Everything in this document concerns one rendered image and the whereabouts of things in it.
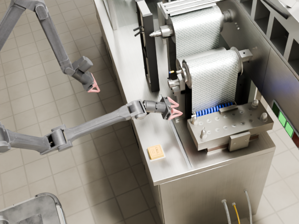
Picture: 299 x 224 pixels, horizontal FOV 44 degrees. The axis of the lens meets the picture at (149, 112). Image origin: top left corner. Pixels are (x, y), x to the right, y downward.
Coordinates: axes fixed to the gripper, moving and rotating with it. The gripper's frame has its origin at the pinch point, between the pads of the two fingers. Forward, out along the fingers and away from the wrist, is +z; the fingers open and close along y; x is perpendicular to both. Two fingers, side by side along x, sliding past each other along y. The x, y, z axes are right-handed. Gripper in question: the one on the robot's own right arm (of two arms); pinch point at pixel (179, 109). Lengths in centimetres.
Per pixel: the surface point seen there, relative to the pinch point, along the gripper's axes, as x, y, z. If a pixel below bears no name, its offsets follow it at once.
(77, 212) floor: -132, -19, -16
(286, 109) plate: 33, 29, 28
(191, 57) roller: 19.4, -19.6, 5.2
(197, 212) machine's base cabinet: -59, 25, 34
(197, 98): 8.5, -0.8, 7.1
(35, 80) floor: -142, -174, -38
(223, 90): 15.6, -1.0, 18.9
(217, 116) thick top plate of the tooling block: 3.5, 5.8, 19.2
